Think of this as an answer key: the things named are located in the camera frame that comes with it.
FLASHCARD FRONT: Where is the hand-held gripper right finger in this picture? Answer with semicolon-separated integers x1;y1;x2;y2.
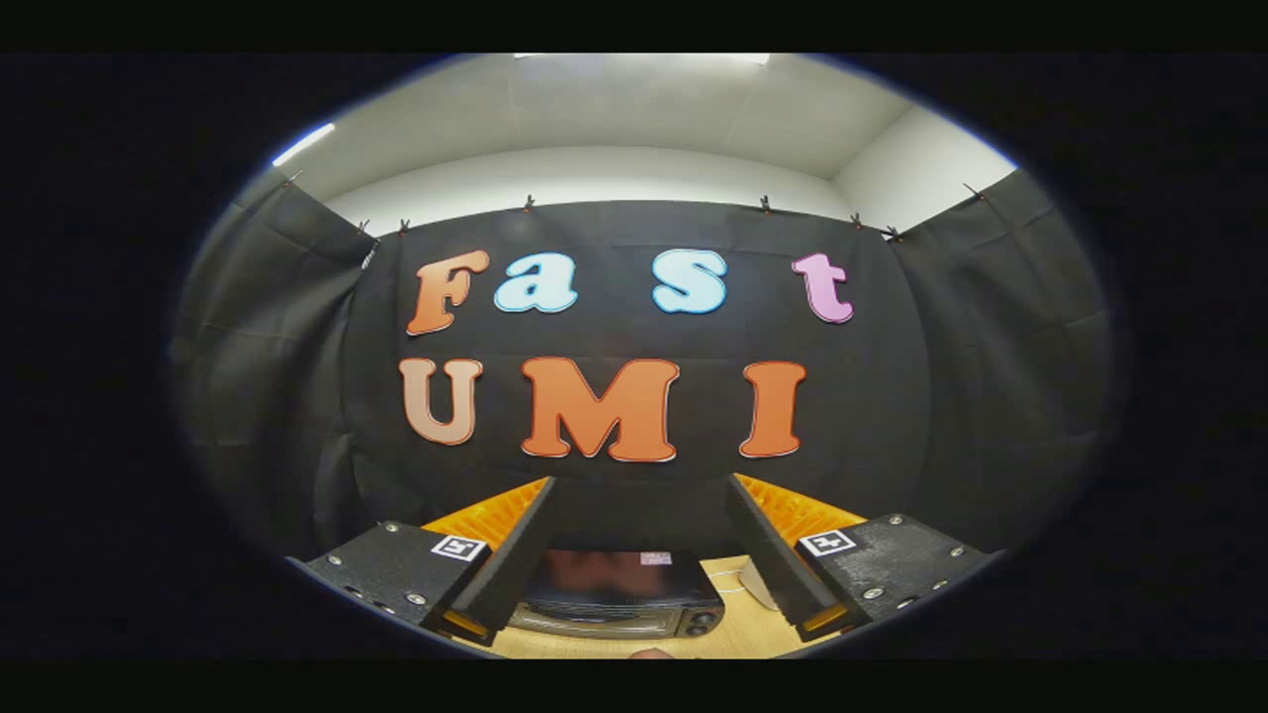
725;473;1006;645

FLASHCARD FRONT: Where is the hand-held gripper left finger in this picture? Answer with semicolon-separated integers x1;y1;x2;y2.
287;476;556;647

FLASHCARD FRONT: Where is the black toaster oven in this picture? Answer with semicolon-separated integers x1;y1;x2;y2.
505;548;726;640

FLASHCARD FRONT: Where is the white toaster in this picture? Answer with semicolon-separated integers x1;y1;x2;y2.
738;557;784;613

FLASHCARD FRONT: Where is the wide ceiling light panel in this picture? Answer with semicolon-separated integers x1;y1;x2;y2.
515;53;772;66

